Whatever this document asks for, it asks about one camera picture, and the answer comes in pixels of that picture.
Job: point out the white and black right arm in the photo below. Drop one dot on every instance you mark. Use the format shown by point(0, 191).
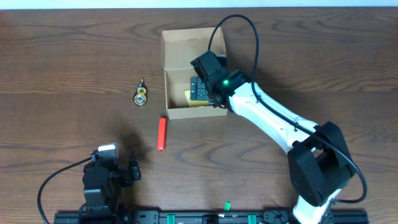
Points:
point(320, 164)

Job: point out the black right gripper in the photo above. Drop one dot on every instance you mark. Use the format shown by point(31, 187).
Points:
point(196, 88)

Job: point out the black aluminium mounting rail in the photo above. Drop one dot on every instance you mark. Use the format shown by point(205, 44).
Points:
point(270, 216)

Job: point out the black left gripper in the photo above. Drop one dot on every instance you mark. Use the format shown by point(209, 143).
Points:
point(127, 173)

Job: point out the red marker pen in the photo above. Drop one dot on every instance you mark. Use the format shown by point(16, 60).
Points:
point(161, 134)

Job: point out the cardboard box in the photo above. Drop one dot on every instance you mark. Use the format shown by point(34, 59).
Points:
point(178, 49)

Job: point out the small green clip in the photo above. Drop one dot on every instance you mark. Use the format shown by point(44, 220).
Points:
point(227, 206)

